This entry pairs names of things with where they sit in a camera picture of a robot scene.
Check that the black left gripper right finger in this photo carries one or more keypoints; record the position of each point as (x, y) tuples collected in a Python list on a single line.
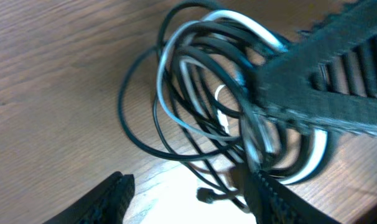
[(271, 202)]

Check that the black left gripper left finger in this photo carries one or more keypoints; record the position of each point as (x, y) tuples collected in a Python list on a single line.
[(107, 203)]

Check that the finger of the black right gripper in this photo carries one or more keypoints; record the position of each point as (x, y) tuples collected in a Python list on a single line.
[(329, 80)]

